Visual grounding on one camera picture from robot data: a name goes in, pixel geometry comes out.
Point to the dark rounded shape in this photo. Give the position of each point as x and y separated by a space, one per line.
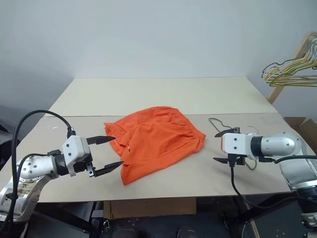
185 231

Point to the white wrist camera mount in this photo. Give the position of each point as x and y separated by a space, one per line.
73 146
235 143

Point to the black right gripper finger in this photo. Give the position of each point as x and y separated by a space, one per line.
221 160
224 132

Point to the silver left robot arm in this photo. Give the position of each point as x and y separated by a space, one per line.
32 168

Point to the open cardboard box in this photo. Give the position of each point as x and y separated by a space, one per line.
307 126

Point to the wooden clothes rack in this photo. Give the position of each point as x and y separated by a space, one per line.
275 91

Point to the black metal table frame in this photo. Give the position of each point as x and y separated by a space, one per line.
74 220

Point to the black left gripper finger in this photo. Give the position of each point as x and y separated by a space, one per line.
109 168
99 140

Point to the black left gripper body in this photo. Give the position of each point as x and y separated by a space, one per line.
84 164

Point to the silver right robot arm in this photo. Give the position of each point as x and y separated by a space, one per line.
277 143

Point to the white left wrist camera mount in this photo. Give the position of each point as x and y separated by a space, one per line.
73 146

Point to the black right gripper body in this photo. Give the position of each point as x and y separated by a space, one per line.
238 160

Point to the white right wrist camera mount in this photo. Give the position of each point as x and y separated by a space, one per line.
235 143

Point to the orange shirt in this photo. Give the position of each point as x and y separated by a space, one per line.
158 138

